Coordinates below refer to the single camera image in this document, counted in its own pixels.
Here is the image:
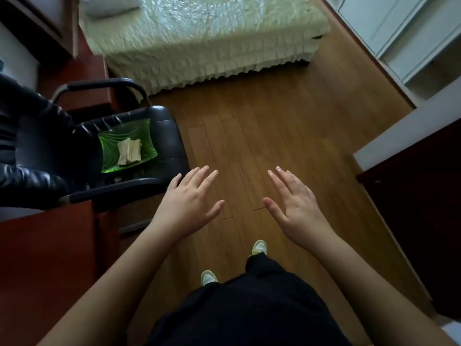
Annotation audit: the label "person's left hand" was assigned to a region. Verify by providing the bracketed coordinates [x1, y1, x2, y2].
[151, 166, 225, 245]

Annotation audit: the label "person's right hand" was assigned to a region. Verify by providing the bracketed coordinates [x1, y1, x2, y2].
[262, 166, 336, 250]

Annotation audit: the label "person's left forearm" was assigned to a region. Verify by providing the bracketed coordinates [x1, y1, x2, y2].
[36, 221, 182, 346]

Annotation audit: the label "person's right forearm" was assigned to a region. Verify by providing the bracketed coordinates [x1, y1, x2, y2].
[311, 232, 459, 346]

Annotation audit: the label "person's right white shoe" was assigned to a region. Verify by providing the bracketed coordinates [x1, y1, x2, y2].
[250, 239, 269, 257]

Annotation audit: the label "person's white shoe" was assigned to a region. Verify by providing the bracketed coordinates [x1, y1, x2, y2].
[200, 270, 219, 287]
[250, 239, 269, 257]

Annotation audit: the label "white folded cloth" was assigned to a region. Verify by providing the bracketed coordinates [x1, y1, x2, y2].
[117, 138, 143, 166]

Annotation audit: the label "person's left white shoe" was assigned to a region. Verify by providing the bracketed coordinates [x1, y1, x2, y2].
[200, 270, 219, 287]

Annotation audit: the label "green glass tray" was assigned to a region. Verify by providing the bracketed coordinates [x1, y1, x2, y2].
[97, 118, 159, 174]

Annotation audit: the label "person's black trousers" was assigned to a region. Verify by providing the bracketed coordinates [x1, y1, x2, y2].
[144, 254, 354, 346]

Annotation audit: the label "dark wooden cabinet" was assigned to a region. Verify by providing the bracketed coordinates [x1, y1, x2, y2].
[356, 118, 461, 323]

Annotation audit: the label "black leather office chair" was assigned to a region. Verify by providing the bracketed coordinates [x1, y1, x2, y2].
[0, 73, 191, 213]

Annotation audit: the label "red-brown wooden nightstand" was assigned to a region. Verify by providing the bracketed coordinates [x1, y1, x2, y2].
[36, 30, 113, 114]

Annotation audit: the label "bed with pale ruffled bedspread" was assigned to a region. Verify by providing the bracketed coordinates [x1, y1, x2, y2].
[79, 0, 332, 97]

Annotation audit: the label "red-brown wooden desk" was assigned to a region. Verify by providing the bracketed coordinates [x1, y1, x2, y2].
[0, 200, 156, 346]

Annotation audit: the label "white wardrobe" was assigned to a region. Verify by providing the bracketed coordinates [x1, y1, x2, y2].
[320, 0, 461, 106]

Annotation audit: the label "white pillow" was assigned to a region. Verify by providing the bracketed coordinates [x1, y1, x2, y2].
[82, 0, 142, 18]

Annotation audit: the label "dark wooden headboard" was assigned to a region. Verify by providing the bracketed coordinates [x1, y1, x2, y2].
[0, 0, 80, 59]

